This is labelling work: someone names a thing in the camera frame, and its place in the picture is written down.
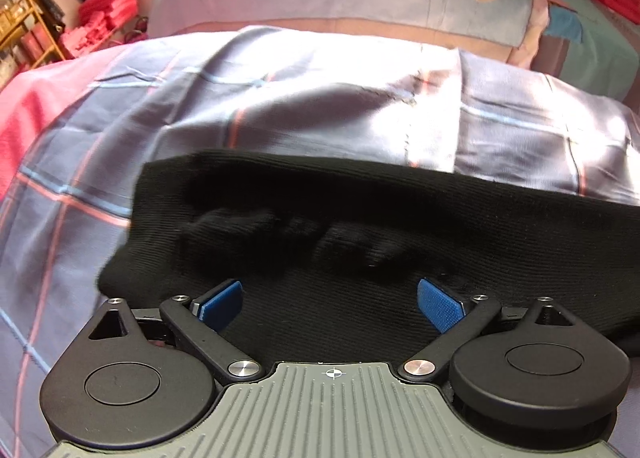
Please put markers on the teal patchwork pillow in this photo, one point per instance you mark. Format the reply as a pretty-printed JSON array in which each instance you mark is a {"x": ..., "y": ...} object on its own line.
[{"x": 591, "y": 48}]

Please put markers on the wooden shelf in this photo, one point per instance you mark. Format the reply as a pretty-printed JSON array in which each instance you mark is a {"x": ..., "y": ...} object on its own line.
[{"x": 30, "y": 36}]

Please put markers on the pink folded towel stack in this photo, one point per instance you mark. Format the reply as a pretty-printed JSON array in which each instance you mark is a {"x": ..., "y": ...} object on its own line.
[{"x": 98, "y": 20}]

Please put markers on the black knit pants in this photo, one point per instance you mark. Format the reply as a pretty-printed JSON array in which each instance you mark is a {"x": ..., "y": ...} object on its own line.
[{"x": 330, "y": 252}]

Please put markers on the plaid purple bed sheet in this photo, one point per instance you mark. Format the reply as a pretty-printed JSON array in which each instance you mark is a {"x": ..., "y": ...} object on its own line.
[{"x": 74, "y": 136}]

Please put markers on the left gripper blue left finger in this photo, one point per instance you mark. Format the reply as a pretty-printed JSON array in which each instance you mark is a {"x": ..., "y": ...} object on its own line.
[{"x": 197, "y": 323}]

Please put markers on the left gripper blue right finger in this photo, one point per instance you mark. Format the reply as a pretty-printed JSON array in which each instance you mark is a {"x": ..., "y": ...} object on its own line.
[{"x": 458, "y": 320}]

